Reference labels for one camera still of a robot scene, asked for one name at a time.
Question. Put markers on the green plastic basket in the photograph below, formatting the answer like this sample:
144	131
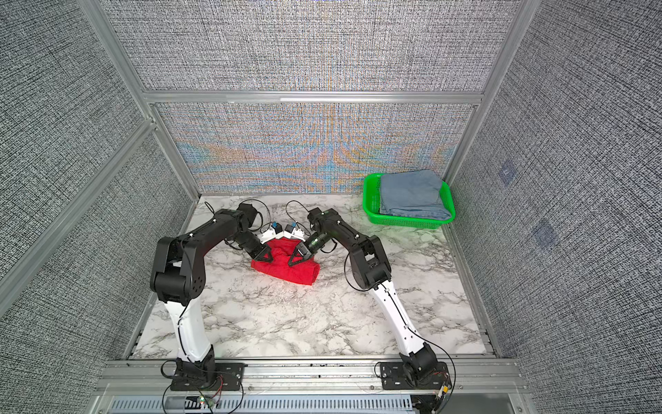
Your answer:
371	203

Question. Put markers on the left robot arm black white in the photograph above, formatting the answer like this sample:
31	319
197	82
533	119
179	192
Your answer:
179	277

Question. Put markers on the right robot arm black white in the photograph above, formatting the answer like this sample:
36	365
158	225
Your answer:
371	271

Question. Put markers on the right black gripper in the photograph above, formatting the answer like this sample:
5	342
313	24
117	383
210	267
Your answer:
303	252

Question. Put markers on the folded grey-blue cloth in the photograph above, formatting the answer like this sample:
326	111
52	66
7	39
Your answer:
414	194

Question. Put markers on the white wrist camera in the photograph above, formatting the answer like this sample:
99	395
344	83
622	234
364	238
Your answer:
294	231
274	231

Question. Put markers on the aluminium cage frame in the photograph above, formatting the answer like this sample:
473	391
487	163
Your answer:
123	122

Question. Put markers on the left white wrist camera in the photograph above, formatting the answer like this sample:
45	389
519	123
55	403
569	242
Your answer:
274	231

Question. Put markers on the red long pants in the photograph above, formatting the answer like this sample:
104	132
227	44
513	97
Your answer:
305	273

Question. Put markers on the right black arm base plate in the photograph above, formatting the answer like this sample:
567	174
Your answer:
393	377

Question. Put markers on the white slotted cable duct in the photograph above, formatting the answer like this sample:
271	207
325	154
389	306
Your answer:
370	403

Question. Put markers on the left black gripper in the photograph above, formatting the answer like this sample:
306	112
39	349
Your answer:
259	255

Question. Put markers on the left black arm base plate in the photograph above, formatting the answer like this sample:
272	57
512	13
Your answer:
225	376

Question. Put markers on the aluminium front rail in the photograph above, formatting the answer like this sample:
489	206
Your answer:
309	375

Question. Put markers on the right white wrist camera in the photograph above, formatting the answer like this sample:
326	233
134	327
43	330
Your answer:
294	231

